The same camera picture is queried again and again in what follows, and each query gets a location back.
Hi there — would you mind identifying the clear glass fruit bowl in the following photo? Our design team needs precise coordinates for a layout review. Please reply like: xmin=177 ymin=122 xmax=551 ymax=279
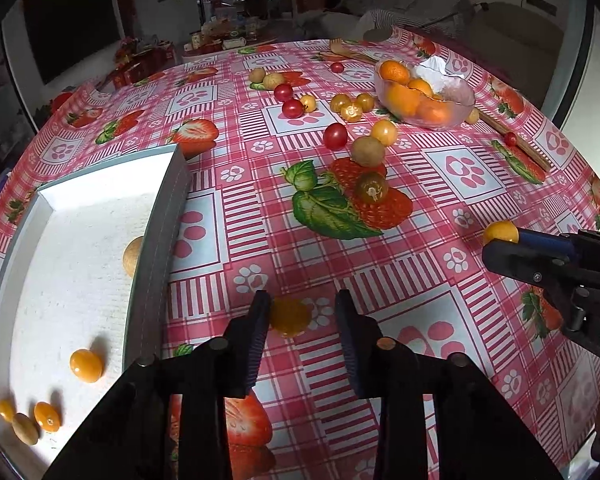
xmin=374 ymin=56 xmax=476 ymax=130

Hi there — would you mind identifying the red cherry tomato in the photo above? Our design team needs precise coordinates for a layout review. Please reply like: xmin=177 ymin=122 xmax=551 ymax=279
xmin=274 ymin=82 xmax=294 ymax=103
xmin=322 ymin=122 xmax=348 ymax=151
xmin=282 ymin=99 xmax=304 ymax=119

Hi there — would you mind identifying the small red tomato by stick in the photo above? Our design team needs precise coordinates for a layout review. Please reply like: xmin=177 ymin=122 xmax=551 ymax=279
xmin=504 ymin=132 xmax=517 ymax=146

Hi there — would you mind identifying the strawberry pattern pink tablecloth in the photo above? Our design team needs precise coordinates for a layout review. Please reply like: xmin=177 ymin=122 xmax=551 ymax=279
xmin=0 ymin=29 xmax=600 ymax=479

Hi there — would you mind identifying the red cherry tomato farthest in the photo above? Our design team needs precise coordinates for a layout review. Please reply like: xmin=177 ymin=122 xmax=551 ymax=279
xmin=274 ymin=82 xmax=294 ymax=103

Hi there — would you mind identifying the red cherry tomato far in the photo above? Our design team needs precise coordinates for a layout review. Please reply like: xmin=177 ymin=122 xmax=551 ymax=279
xmin=282 ymin=99 xmax=304 ymax=119

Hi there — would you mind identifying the dark greenish tomato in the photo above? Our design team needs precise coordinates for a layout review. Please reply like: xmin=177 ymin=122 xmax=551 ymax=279
xmin=354 ymin=171 xmax=389 ymax=205

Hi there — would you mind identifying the orange yellow physalis fruit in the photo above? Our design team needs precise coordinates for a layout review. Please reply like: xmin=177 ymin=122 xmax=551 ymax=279
xmin=482 ymin=220 xmax=519 ymax=245

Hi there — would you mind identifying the mandarin orange top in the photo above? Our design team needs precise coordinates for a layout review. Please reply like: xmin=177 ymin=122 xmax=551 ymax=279
xmin=379 ymin=60 xmax=411 ymax=84

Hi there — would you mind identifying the mandarin orange in bowl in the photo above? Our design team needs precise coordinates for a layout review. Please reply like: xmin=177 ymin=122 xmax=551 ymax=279
xmin=385 ymin=82 xmax=425 ymax=118

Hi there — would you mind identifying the white shallow tray box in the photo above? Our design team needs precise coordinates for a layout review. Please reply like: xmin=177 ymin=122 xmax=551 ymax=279
xmin=0 ymin=144 xmax=190 ymax=479

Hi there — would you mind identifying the longan beside bowl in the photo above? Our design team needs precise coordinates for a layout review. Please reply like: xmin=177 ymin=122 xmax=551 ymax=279
xmin=465 ymin=108 xmax=480 ymax=125

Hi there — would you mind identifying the small yellow cherry tomato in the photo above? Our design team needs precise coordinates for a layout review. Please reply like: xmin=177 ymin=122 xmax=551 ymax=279
xmin=70 ymin=349 xmax=104 ymax=384

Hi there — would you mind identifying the white sofa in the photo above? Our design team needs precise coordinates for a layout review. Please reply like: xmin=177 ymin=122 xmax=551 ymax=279
xmin=315 ymin=0 xmax=476 ymax=40

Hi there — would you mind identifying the orange yellow cherry tomato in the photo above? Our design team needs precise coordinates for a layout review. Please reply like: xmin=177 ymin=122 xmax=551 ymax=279
xmin=33 ymin=402 xmax=61 ymax=434

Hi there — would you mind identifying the red cherry tomato upper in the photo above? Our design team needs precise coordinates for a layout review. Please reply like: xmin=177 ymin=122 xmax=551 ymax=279
xmin=322 ymin=122 xmax=348 ymax=151

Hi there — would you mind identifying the black television screen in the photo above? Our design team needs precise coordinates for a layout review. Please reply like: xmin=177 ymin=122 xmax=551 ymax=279
xmin=22 ymin=0 xmax=120 ymax=84

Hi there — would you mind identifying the white crumpled tissue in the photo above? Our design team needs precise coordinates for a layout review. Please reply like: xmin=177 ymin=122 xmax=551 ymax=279
xmin=413 ymin=55 xmax=453 ymax=93

